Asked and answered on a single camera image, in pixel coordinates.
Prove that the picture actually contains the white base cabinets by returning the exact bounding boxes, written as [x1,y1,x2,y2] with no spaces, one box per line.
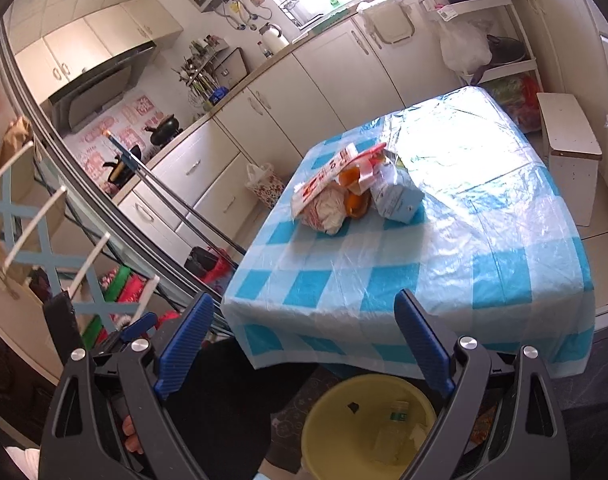
[110,0,466,262]

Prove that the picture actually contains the white thermos jug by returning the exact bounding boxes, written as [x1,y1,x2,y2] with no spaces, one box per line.
[258,22,289,57]

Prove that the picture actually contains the white hanging waste bin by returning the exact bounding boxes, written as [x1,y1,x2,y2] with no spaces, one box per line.
[357,0,417,46]

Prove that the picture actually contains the brown paper bag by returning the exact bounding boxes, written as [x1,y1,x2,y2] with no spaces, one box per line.
[0,114,35,167]

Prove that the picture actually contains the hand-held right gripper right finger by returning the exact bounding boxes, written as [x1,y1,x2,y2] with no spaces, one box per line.
[394,289,571,480]

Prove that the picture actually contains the metal broom pole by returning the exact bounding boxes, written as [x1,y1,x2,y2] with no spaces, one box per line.
[142,169,225,266]

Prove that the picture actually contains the blue handled mop pole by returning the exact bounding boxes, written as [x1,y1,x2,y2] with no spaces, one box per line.
[105,131,248,256]

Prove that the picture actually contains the printed drink carton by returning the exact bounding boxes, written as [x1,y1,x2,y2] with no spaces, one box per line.
[370,152,425,224]

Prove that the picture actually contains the floral bag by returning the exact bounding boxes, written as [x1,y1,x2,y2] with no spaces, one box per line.
[245,162,287,209]

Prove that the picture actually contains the white plastic bag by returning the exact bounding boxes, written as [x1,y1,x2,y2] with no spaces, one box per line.
[438,19,496,78]

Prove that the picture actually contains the black range hood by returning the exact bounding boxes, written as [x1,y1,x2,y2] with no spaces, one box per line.
[40,42,157,134]

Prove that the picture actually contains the black wok with lid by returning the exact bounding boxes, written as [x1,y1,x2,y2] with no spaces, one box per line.
[483,34,529,69]

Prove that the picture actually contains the white tissue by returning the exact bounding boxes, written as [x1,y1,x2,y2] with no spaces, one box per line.
[306,185,347,235]

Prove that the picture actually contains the white rack cart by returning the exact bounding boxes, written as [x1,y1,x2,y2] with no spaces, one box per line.
[423,0,546,92]

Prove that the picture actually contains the large orange peel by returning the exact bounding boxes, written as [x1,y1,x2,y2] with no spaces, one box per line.
[345,191,373,220]

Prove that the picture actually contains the wall utensil rack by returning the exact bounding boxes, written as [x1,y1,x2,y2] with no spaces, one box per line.
[171,34,231,107]

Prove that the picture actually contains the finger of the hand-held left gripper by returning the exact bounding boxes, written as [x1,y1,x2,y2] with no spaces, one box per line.
[42,293,87,361]
[91,312,159,356]

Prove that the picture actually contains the grey sliding door frame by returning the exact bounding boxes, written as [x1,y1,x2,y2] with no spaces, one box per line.
[0,24,235,332]

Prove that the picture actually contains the white drawer cabinet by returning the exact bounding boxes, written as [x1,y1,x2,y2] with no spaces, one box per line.
[508,0,608,133]

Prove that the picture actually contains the dark patterned floor mat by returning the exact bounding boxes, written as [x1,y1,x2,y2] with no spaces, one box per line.
[268,367,349,463]

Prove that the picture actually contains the black frying pan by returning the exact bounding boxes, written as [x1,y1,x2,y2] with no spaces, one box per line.
[102,145,143,184]

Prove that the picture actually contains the black round pot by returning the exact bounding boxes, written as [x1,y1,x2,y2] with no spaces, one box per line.
[148,113,183,146]

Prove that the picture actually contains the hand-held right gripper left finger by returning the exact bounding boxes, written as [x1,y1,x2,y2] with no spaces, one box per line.
[38,292,219,480]

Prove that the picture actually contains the red and green bag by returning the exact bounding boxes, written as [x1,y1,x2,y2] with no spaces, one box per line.
[493,74,543,132]

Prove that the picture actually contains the white wall cabinets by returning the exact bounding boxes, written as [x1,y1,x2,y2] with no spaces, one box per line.
[12,0,185,107]

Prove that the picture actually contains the clear plastic bottle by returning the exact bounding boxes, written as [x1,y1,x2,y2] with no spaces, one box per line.
[373,400,417,464]

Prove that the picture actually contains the yellow plastic bin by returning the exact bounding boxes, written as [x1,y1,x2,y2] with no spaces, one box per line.
[301,374,442,480]

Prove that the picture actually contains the blue checked tablecloth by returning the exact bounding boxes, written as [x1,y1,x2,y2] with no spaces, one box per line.
[221,86,596,380]

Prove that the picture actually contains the person's left hand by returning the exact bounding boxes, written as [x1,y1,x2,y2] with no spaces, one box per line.
[120,414,145,457]

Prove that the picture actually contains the red white plastic wrapper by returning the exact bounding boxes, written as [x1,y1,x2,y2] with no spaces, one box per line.
[291,141,387,221]

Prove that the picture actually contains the red green packaged goods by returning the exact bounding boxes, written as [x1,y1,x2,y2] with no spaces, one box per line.
[80,264,150,347]

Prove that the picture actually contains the white stool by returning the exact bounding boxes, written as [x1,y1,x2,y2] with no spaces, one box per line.
[536,92,604,227]

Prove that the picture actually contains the blue and white shelf rack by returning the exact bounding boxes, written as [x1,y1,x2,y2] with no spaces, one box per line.
[0,139,161,342]

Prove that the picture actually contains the pink patterned wall sticker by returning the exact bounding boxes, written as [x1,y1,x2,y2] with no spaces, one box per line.
[68,91,171,197]

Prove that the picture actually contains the dark tray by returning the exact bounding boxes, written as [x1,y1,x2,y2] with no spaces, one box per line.
[216,47,250,82]

